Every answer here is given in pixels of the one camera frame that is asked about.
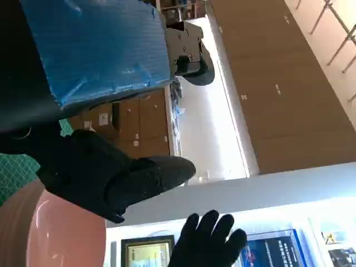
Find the green cutting mat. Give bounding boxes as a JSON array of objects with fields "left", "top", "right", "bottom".
[{"left": 0, "top": 118, "right": 73, "bottom": 208}]

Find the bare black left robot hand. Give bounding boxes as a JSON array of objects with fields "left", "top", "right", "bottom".
[{"left": 0, "top": 0, "right": 215, "bottom": 224}]

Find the white poster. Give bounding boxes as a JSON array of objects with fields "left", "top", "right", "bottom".
[{"left": 308, "top": 214, "right": 356, "bottom": 267}]

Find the black framed picture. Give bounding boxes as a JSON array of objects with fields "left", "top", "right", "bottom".
[{"left": 121, "top": 235, "right": 175, "bottom": 267}]

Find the pink bowl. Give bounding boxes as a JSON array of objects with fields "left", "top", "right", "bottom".
[{"left": 0, "top": 177, "right": 108, "bottom": 267}]

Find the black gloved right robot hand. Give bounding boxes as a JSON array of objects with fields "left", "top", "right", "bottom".
[{"left": 168, "top": 210, "right": 248, "bottom": 267}]

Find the grey speckled white counter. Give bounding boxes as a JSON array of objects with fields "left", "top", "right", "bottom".
[{"left": 105, "top": 162, "right": 356, "bottom": 231}]

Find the large brown wooden cabinet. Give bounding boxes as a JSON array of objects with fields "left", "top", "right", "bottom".
[{"left": 208, "top": 0, "right": 356, "bottom": 176}]

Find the blue poster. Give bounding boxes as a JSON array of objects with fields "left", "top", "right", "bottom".
[{"left": 240, "top": 228, "right": 309, "bottom": 267}]

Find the open brown cardboard box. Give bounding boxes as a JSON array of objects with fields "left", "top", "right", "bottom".
[{"left": 68, "top": 90, "right": 172, "bottom": 156}]

